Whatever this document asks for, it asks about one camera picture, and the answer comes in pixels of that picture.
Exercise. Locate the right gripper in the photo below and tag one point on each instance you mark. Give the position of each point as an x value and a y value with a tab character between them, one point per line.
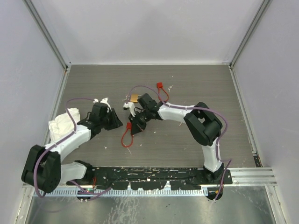
136	127

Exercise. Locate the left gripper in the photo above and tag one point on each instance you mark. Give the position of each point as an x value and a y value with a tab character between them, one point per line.
115	123

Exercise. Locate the red cable padlock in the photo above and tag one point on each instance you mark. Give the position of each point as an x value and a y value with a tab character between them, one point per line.
161	88
127	137

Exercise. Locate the brass padlock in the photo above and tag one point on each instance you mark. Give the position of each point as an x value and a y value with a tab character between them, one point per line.
131	98

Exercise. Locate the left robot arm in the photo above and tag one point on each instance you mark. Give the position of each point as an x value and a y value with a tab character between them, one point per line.
44	169

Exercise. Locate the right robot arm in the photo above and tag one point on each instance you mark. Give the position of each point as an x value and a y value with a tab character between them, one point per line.
202	123

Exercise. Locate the white cloth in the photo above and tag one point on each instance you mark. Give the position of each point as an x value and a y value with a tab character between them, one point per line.
63	125

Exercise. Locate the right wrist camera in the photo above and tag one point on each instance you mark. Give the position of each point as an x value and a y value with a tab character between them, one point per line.
131	107

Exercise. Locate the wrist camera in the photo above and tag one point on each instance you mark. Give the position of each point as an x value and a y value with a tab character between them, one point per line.
131	107
103	103

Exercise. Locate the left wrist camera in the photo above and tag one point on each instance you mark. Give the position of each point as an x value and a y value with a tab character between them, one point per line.
103	103

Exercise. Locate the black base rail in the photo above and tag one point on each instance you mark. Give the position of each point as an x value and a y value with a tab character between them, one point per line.
153	178

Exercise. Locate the slotted cable duct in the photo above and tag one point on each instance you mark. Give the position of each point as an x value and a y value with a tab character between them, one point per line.
129	192

